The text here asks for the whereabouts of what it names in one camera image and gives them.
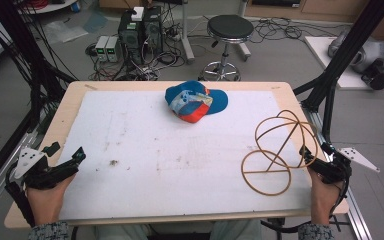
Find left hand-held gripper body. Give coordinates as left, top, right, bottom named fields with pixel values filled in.
left=13, top=145, right=80, bottom=191

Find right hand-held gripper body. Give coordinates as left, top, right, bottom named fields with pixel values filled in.
left=313, top=146, right=381, bottom=185

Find wooden ring hat stand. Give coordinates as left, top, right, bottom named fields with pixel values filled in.
left=240, top=109, right=320, bottom=197

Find blue and orange cap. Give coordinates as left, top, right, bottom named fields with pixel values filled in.
left=164, top=79, right=230, bottom=124

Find person's right hand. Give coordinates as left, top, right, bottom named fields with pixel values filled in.
left=307, top=165, right=345, bottom=226

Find person's left hand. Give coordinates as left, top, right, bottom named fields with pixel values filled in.
left=24, top=173, right=77, bottom=228

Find white foam mat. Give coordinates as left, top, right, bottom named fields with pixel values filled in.
left=57, top=89, right=315, bottom=222

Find black device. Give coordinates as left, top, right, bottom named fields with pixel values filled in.
left=360, top=59, right=384, bottom=91

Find white platform board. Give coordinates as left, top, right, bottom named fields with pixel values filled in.
left=304, top=35, right=384, bottom=91

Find grey robot shell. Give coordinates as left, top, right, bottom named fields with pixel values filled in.
left=327, top=30, right=384, bottom=75

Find grey power supply unit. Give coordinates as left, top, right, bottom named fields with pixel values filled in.
left=94, top=35, right=110, bottom=63
left=105, top=35, right=122, bottom=64

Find clear plastic sheet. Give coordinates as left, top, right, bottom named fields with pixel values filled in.
left=43, top=19, right=89, bottom=45

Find black computer tower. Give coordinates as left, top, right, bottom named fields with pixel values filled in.
left=142, top=6, right=164, bottom=58
left=117, top=9, right=145, bottom=67

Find black round stool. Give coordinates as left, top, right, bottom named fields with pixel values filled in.
left=199, top=14, right=255, bottom=82

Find white box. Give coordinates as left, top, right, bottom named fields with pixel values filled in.
left=131, top=6, right=145, bottom=22

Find white table leg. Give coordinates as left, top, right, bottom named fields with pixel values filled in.
left=179, top=0, right=196, bottom=65

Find aluminium rail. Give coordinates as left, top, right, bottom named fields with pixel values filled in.
left=0, top=109, right=53, bottom=224
left=301, top=102, right=374, bottom=240

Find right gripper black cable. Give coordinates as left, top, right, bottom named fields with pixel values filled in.
left=260, top=159, right=353, bottom=234

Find black metal frame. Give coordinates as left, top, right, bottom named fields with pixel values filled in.
left=0, top=0, right=78, bottom=198
left=292, top=0, right=384, bottom=145

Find tangle of floor cables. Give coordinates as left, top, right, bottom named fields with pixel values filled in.
left=249, top=17, right=344, bottom=45

